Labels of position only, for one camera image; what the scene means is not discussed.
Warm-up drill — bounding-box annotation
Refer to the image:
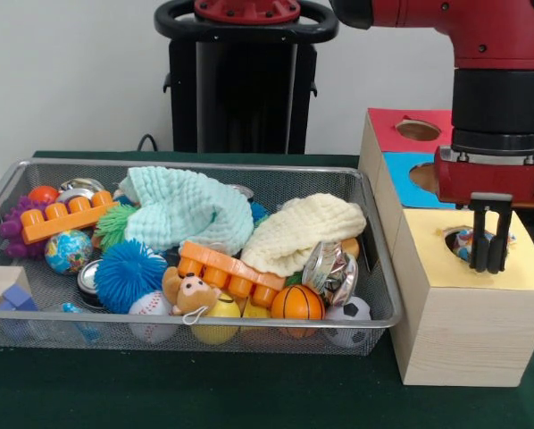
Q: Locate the small globe ball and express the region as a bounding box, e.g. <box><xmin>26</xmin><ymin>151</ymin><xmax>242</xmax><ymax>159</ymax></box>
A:
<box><xmin>43</xmin><ymin>230</ymin><xmax>94</xmax><ymax>276</ymax></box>

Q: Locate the shallow metal mesh bin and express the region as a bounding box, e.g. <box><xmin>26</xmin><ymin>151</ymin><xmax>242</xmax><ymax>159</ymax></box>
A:
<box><xmin>0</xmin><ymin>156</ymin><xmax>405</xmax><ymax>358</ymax></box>

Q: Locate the dark green table cloth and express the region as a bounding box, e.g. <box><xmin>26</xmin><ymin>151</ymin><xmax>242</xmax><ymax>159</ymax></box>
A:
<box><xmin>0</xmin><ymin>150</ymin><xmax>534</xmax><ymax>429</ymax></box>

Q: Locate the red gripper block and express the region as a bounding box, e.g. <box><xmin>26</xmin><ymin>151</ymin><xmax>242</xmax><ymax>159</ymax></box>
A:
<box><xmin>433</xmin><ymin>145</ymin><xmax>534</xmax><ymax>273</ymax></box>

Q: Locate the toy soccer ball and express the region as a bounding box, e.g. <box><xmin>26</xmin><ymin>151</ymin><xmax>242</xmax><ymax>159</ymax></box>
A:
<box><xmin>325</xmin><ymin>297</ymin><xmax>373</xmax><ymax>349</ymax></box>

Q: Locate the light blue knitted cloth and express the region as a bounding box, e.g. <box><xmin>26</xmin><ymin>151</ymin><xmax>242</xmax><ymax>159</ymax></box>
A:
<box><xmin>117</xmin><ymin>164</ymin><xmax>255</xmax><ymax>256</ymax></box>

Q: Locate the wooden box with three holes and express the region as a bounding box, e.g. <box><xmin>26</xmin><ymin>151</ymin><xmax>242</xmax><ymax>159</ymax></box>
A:
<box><xmin>358</xmin><ymin>106</ymin><xmax>534</xmax><ymax>388</ymax></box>

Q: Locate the orange toy basketball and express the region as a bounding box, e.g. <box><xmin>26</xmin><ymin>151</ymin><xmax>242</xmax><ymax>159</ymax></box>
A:
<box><xmin>271</xmin><ymin>284</ymin><xmax>326</xmax><ymax>321</ymax></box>

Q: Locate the black cable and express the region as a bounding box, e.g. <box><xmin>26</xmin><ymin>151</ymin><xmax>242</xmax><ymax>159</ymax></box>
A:
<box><xmin>136</xmin><ymin>132</ymin><xmax>161</xmax><ymax>153</ymax></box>

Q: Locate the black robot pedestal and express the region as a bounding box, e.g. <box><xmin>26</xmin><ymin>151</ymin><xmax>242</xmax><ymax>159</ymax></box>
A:
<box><xmin>154</xmin><ymin>0</ymin><xmax>339</xmax><ymax>156</ymax></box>

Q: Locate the brown plush monkey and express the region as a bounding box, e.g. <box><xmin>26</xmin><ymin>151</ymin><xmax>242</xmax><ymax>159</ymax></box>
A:
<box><xmin>161</xmin><ymin>266</ymin><xmax>223</xmax><ymax>330</ymax></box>

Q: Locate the colourful confetti paper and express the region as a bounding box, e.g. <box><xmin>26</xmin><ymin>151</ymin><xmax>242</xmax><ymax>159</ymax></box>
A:
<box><xmin>453</xmin><ymin>227</ymin><xmax>518</xmax><ymax>263</ymax></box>

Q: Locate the cream knitted cloth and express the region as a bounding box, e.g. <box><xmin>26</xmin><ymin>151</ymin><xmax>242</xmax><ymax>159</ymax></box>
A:
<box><xmin>239</xmin><ymin>192</ymin><xmax>368</xmax><ymax>278</ymax></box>

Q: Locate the large blue spiky ball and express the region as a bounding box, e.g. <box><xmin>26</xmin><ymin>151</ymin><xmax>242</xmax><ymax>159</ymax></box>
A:
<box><xmin>92</xmin><ymin>238</ymin><xmax>169</xmax><ymax>314</ymax></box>

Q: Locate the crushed silver foil can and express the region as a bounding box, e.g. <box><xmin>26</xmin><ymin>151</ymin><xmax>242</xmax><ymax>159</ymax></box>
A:
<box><xmin>302</xmin><ymin>240</ymin><xmax>361</xmax><ymax>308</ymax></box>

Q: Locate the orange toy building brick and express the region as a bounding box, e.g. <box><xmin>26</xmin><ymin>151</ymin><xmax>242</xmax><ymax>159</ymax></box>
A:
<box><xmin>20</xmin><ymin>189</ymin><xmax>119</xmax><ymax>245</ymax></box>
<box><xmin>177</xmin><ymin>240</ymin><xmax>288</xmax><ymax>309</ymax></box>

